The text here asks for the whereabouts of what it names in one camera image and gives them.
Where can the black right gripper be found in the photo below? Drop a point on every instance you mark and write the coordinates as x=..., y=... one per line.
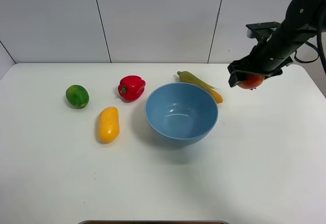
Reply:
x=260, y=61

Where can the red pomegranate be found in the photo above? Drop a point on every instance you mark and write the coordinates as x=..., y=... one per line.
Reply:
x=252, y=81

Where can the yellow mango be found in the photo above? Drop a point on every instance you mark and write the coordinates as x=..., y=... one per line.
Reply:
x=108, y=125

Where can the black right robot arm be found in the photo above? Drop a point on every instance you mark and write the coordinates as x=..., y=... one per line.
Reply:
x=303, y=24

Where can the blue plastic bowl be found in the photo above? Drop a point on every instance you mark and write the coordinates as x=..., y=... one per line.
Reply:
x=181, y=113

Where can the corn cob with husk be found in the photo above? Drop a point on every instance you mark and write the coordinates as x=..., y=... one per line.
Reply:
x=187, y=77

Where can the red bell pepper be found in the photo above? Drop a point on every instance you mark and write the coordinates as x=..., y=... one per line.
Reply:
x=131, y=88

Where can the green lime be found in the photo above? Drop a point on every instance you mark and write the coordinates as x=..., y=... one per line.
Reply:
x=77, y=96

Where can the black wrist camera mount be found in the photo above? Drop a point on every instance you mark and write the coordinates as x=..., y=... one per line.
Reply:
x=262, y=30

